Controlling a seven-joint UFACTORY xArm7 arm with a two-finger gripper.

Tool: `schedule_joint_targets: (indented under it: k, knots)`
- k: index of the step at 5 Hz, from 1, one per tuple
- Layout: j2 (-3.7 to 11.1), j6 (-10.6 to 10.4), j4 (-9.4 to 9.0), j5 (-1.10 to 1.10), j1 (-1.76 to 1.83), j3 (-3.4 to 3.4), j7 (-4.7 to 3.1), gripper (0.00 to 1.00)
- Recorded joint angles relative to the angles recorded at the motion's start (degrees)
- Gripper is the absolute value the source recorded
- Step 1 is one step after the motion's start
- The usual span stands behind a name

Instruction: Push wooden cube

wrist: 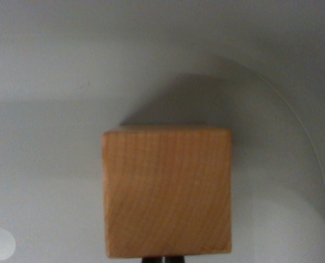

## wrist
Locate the wooden cube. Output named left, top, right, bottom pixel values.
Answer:
left=101, top=124, right=233, bottom=259

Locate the grey plastic bin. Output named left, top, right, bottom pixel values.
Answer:
left=0, top=0, right=325, bottom=263

